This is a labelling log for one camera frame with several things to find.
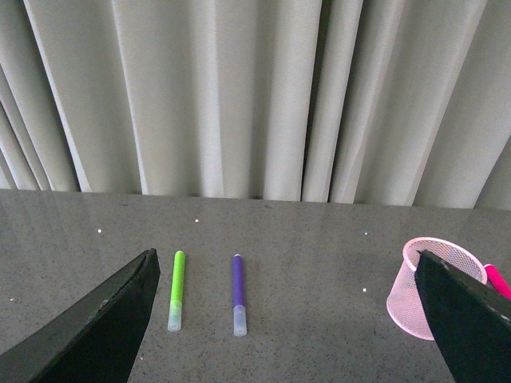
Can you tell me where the purple marker pen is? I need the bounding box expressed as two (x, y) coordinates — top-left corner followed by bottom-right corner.
(232, 255), (248, 337)

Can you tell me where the green marker pen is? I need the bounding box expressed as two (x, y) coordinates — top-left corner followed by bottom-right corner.
(168, 251), (185, 332)

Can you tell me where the white pleated curtain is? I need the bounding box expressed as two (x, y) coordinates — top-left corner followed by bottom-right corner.
(1, 1), (510, 210)

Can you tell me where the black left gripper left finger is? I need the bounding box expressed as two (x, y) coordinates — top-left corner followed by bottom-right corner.
(1, 249), (160, 382)

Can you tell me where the pink marker pen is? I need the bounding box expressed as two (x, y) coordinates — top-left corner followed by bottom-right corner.
(484, 264), (511, 300)

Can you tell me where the pink mesh pen cup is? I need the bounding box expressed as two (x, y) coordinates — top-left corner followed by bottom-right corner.
(386, 237), (488, 341)

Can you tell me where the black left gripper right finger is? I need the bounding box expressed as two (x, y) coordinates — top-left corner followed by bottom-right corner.
(414, 250), (510, 382)

